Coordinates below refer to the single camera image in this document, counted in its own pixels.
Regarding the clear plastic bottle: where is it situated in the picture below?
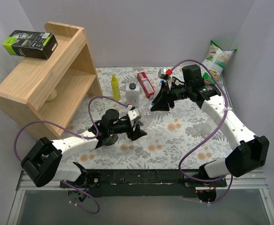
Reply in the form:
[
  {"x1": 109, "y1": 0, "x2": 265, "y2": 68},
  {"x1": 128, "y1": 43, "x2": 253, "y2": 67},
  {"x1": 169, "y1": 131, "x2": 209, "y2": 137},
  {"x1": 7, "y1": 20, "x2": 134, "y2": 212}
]
[
  {"x1": 141, "y1": 105, "x2": 155, "y2": 130},
  {"x1": 154, "y1": 82, "x2": 162, "y2": 98},
  {"x1": 200, "y1": 117, "x2": 217, "y2": 138}
]

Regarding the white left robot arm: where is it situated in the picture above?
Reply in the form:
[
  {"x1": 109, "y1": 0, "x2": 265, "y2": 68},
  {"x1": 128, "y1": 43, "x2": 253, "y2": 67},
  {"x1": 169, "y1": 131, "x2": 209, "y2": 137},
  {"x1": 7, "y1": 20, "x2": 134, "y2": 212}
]
[{"x1": 21, "y1": 107, "x2": 147, "y2": 188}]

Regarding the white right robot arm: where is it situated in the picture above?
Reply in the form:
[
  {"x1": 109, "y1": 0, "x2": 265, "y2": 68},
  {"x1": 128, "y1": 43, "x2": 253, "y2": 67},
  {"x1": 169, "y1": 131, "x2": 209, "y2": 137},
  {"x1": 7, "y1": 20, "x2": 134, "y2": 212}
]
[{"x1": 150, "y1": 65, "x2": 269, "y2": 186}]

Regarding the white bottle black cap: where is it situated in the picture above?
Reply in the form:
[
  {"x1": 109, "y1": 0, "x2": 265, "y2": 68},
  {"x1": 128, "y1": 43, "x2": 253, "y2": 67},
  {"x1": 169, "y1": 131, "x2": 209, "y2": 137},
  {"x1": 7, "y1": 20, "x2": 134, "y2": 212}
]
[{"x1": 126, "y1": 82, "x2": 140, "y2": 107}]

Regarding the yellow squeeze bottle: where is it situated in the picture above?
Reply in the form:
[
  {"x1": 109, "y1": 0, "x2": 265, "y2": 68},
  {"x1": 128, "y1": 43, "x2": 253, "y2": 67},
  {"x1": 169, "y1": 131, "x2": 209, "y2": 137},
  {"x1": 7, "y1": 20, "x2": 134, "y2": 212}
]
[{"x1": 111, "y1": 75, "x2": 121, "y2": 101}]

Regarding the red toothpaste box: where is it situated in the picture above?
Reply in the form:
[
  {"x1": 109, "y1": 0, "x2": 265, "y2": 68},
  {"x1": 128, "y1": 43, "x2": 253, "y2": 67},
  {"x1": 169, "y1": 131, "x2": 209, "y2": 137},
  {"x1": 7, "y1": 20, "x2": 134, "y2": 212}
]
[{"x1": 137, "y1": 72, "x2": 155, "y2": 99}]

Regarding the green chips bag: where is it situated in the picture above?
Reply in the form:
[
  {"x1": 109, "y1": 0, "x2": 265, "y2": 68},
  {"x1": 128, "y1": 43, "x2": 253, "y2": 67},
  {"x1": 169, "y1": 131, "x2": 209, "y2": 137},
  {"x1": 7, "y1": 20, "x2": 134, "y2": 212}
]
[{"x1": 202, "y1": 40, "x2": 237, "y2": 81}]

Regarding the floral table mat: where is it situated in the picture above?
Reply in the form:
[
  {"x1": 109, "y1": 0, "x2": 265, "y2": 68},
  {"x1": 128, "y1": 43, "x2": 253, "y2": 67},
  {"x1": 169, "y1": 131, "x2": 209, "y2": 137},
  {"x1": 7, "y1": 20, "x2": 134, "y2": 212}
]
[{"x1": 66, "y1": 67, "x2": 231, "y2": 169}]

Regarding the cream object under shelf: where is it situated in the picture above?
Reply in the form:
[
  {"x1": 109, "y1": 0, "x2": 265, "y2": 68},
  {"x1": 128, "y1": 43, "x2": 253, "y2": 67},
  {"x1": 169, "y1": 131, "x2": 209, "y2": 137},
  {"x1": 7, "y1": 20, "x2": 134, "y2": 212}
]
[{"x1": 46, "y1": 89, "x2": 57, "y2": 102}]

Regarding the wooden shelf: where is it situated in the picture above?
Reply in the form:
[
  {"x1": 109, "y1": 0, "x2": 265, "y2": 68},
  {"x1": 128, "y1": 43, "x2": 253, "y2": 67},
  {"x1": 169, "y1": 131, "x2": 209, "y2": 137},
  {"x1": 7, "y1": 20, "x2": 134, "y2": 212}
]
[{"x1": 0, "y1": 22, "x2": 102, "y2": 140}]

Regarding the black green box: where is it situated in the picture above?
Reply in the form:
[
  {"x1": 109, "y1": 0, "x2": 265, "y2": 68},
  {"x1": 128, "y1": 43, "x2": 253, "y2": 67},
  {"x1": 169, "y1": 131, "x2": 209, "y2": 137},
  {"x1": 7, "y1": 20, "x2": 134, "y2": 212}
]
[{"x1": 2, "y1": 30, "x2": 58, "y2": 60}]

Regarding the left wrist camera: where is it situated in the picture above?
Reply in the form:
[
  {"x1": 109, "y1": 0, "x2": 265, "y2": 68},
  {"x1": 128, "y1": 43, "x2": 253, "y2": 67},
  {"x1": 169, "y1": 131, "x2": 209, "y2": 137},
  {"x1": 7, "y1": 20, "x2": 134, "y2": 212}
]
[{"x1": 126, "y1": 104, "x2": 141, "y2": 122}]

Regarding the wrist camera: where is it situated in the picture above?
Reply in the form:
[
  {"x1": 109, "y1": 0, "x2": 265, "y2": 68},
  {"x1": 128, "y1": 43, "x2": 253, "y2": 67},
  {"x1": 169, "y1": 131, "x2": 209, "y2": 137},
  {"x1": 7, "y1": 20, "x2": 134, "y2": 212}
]
[
  {"x1": 158, "y1": 68, "x2": 172, "y2": 86},
  {"x1": 126, "y1": 104, "x2": 141, "y2": 122}
]

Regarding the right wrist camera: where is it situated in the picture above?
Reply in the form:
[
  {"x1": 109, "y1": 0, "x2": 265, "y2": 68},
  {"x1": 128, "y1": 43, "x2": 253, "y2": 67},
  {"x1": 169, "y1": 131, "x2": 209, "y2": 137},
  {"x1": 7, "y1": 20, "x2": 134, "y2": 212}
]
[{"x1": 158, "y1": 68, "x2": 172, "y2": 86}]

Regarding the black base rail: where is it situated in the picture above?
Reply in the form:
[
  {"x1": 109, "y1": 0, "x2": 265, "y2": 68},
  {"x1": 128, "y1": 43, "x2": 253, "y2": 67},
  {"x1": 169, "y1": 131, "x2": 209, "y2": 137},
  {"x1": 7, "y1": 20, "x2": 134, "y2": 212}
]
[{"x1": 59, "y1": 168, "x2": 228, "y2": 199}]

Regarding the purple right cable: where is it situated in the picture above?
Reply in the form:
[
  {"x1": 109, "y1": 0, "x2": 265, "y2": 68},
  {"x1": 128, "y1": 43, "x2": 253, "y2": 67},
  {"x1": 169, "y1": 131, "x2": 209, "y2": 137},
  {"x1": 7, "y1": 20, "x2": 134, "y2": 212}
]
[{"x1": 169, "y1": 60, "x2": 233, "y2": 203}]

